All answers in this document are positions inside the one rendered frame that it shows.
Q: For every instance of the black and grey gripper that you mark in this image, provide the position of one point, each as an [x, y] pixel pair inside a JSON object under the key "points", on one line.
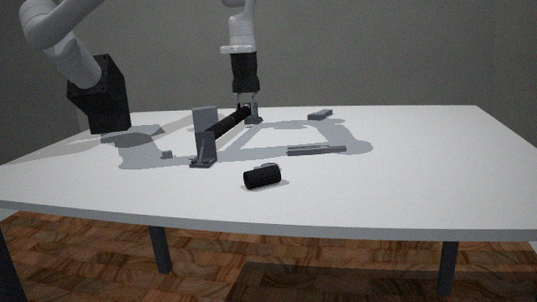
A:
{"points": [[244, 67]]}

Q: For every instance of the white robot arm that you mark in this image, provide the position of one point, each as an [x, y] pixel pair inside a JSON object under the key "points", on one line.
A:
{"points": [[44, 29]]}

